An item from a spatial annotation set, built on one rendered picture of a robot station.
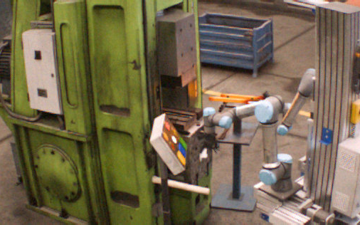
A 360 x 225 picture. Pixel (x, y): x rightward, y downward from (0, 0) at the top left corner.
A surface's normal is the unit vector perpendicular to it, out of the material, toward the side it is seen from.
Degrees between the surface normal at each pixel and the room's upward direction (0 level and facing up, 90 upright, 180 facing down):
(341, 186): 90
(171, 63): 90
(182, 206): 89
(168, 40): 90
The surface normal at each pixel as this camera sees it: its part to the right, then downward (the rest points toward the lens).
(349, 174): -0.77, 0.29
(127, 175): -0.47, 0.37
